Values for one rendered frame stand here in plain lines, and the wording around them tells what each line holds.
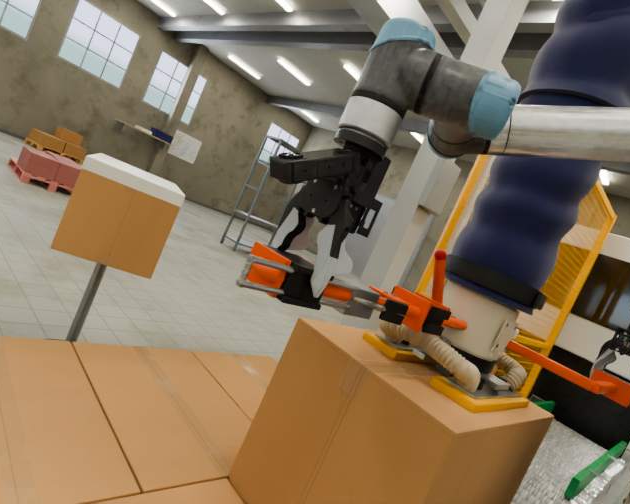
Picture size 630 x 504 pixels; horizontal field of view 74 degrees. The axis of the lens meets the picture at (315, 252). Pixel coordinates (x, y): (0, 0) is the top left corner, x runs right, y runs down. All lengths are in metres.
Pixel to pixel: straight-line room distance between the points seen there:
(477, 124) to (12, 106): 12.93
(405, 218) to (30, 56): 11.78
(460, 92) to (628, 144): 0.28
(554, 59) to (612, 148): 0.41
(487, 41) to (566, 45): 1.68
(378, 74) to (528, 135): 0.25
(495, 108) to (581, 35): 0.56
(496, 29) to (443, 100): 2.24
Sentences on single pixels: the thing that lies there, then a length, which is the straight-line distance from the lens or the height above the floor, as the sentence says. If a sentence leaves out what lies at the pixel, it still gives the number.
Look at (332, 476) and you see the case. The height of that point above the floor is 0.74.
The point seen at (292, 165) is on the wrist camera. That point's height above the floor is 1.20.
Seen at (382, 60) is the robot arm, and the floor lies 1.36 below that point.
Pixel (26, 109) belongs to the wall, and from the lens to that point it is 13.30.
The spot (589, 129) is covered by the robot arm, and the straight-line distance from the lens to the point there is 0.71.
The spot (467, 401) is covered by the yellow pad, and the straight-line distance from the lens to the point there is 0.87.
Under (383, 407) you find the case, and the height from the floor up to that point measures 0.90.
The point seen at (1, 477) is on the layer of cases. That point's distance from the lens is 0.95.
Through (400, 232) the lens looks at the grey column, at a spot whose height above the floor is 1.29.
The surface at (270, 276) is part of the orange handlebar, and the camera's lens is 0.50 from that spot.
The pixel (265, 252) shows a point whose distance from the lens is 0.53.
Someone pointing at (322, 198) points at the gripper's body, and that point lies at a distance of 0.53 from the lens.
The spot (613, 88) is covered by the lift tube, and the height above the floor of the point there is 1.63.
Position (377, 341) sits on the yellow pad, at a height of 0.96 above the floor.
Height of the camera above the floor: 1.15
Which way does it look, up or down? 4 degrees down
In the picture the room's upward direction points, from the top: 24 degrees clockwise
